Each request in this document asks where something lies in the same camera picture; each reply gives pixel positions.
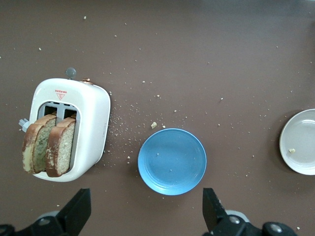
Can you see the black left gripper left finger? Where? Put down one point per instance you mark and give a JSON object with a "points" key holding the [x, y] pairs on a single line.
{"points": [[73, 214]]}

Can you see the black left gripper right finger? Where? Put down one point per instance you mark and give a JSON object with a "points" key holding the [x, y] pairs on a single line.
{"points": [[214, 216]]}

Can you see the brown crust bread slice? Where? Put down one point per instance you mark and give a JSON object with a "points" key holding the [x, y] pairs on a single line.
{"points": [[39, 145], [62, 147]]}

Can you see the blue round plate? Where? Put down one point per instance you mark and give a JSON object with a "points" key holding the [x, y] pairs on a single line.
{"points": [[172, 162]]}

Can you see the beige round plate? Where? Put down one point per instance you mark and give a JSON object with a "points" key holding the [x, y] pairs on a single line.
{"points": [[302, 140]]}

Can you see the small bread crumb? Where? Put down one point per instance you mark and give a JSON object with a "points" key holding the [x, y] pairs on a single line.
{"points": [[292, 150]]}

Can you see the white two-slot toaster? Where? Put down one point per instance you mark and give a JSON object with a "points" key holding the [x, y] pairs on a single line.
{"points": [[93, 110]]}

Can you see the large bread crumb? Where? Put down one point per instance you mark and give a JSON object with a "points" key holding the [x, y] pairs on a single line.
{"points": [[154, 125]]}

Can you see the brown table cloth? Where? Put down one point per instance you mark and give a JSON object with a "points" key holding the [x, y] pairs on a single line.
{"points": [[172, 61]]}

